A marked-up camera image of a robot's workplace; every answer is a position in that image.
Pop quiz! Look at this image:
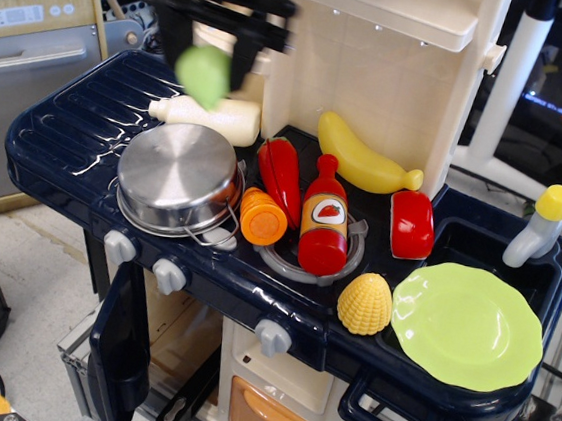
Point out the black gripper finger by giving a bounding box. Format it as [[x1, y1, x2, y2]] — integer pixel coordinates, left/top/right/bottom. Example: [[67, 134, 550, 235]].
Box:
[[229, 27, 267, 92], [156, 2, 195, 66]]

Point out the green toy pear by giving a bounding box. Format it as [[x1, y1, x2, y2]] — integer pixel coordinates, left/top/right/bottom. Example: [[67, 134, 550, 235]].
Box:
[[174, 45, 232, 111]]

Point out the light green plastic plate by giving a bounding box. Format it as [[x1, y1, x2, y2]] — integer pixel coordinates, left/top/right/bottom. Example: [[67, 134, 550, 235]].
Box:
[[391, 262, 544, 393]]

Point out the cream toy sauce bottle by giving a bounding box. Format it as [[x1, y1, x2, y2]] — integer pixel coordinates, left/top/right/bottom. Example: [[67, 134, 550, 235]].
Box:
[[148, 95, 261, 147]]

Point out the red toy chili pepper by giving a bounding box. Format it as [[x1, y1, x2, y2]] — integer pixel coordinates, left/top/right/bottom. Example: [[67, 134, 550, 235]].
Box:
[[257, 137, 302, 230]]

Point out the stainless steel toy pot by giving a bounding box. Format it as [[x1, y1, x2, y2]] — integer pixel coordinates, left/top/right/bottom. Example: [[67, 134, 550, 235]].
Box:
[[116, 123, 246, 247]]

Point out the cream toy kitchen back panel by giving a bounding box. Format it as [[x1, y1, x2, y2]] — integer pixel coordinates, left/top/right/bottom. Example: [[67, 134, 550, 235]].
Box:
[[236, 0, 511, 195]]

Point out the yellow toy banana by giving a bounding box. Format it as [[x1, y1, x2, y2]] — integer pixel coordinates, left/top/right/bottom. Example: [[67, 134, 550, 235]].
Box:
[[317, 111, 424, 194]]

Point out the orange toy carrot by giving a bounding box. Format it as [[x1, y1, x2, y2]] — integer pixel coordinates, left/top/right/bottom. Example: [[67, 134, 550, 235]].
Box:
[[240, 187, 288, 246]]

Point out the red toy ketchup bottle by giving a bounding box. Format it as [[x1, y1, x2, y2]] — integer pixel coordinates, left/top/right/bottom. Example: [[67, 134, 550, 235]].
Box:
[[297, 154, 348, 276]]

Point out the grey stove knob left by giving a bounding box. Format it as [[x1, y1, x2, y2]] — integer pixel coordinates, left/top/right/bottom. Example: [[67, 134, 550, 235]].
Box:
[[103, 230, 137, 266]]

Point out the grey stove knob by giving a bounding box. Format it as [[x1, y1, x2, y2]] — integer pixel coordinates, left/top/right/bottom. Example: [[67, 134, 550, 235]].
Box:
[[254, 318, 292, 357], [103, 230, 137, 266], [152, 258, 187, 295]]

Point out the grey stove knob middle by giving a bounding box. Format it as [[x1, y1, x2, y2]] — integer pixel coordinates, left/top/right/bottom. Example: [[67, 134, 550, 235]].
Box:
[[152, 258, 187, 295]]

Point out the red toy apple slice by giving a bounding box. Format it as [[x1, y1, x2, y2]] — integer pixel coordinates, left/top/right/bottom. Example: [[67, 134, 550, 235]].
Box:
[[390, 190, 435, 260]]

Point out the white pole stand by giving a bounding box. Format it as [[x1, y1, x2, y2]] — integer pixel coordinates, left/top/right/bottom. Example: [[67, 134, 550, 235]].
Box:
[[452, 0, 562, 200]]

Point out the yellow toy corn cob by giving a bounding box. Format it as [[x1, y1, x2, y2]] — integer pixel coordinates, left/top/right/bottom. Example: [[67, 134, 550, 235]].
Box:
[[336, 272, 393, 336]]

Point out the grey stove knob right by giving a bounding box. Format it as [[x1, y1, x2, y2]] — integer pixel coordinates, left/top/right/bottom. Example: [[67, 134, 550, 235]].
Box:
[[254, 318, 292, 357]]

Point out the navy toy kitchen counter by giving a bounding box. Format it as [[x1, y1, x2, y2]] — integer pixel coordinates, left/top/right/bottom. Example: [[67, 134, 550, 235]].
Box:
[[5, 51, 535, 421]]

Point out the navy toy oven door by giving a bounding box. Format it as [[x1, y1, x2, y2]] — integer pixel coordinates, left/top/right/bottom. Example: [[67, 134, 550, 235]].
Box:
[[87, 262, 150, 421]]

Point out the grey yellow toy faucet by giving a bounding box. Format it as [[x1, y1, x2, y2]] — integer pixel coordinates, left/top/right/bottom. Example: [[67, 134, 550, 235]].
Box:
[[502, 184, 562, 268]]

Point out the grey toy burner ring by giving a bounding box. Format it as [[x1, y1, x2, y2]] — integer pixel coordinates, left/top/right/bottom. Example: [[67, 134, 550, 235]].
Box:
[[253, 202, 370, 291]]

